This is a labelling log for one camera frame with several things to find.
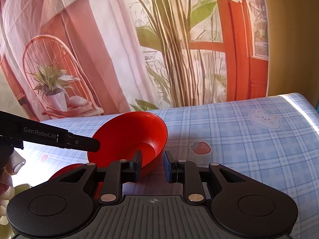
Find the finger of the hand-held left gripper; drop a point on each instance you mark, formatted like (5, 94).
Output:
(84, 143)

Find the printed wall cloth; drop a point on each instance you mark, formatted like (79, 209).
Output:
(124, 42)

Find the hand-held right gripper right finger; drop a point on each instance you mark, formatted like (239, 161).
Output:
(166, 165)

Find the blue curtain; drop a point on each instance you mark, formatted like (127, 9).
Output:
(317, 108)

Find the light wooden panel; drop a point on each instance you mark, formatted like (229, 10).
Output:
(291, 42)

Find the blue checked tablecloth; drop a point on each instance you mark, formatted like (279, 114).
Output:
(236, 154)

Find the person's left hand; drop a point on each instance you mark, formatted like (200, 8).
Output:
(16, 163)

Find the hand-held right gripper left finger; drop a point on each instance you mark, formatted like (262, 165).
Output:
(138, 165)

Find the red plastic bowl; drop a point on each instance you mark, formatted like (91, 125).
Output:
(129, 134)
(67, 170)

